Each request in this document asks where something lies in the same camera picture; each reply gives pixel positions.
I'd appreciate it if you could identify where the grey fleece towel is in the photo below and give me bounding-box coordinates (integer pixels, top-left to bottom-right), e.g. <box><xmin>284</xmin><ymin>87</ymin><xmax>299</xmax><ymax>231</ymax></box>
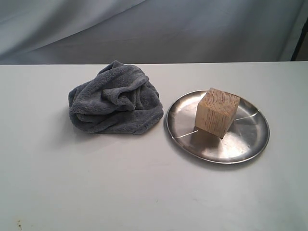
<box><xmin>68</xmin><ymin>61</ymin><xmax>164</xmax><ymax>134</ymax></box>

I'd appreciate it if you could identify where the wooden cube block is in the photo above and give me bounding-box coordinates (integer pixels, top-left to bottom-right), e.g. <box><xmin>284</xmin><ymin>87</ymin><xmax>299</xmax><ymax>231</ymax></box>
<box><xmin>195</xmin><ymin>88</ymin><xmax>241</xmax><ymax>139</ymax></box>

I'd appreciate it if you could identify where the round steel plate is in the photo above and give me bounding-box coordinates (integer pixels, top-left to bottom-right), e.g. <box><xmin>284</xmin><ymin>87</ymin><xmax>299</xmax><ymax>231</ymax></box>
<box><xmin>165</xmin><ymin>90</ymin><xmax>270</xmax><ymax>165</ymax></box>

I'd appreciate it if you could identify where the black stand leg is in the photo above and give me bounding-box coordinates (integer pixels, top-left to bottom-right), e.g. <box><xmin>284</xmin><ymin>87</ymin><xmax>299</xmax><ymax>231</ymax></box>
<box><xmin>290</xmin><ymin>26</ymin><xmax>308</xmax><ymax>61</ymax></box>

